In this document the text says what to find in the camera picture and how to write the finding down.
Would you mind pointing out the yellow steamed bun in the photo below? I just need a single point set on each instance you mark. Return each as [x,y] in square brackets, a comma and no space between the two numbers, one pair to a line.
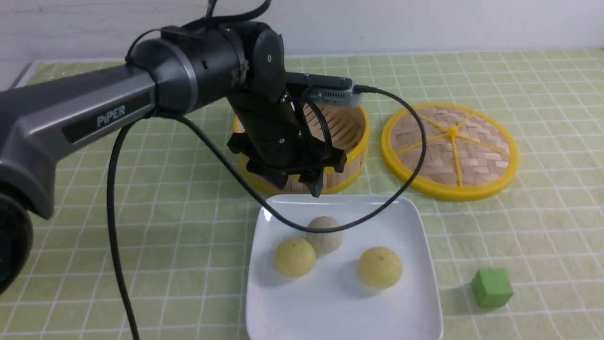
[295,257]
[380,267]

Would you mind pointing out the green cube block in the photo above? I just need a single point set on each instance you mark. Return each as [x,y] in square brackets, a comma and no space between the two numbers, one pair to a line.
[492,287]

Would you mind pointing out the bamboo steamer lid yellow rim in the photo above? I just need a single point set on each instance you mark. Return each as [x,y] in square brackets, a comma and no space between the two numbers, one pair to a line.
[469,155]

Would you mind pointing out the beige steamed bun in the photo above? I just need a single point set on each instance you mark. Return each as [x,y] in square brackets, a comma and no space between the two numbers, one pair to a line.
[328,242]

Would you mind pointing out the bamboo steamer basket yellow rim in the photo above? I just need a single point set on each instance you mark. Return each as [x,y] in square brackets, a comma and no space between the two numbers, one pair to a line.
[349,129]

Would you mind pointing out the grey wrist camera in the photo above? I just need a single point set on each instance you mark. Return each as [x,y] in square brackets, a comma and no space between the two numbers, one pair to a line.
[323,89]

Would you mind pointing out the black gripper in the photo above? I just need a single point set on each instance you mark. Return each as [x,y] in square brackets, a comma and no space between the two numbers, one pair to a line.
[283,138]

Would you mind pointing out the green checkered tablecloth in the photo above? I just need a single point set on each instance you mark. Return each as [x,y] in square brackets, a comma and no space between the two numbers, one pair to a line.
[186,227]

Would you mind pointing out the white square plate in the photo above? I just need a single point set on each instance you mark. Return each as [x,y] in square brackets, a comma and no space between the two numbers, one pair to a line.
[331,302]

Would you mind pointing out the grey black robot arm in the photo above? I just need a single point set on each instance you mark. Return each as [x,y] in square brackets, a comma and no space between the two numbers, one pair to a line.
[175,74]

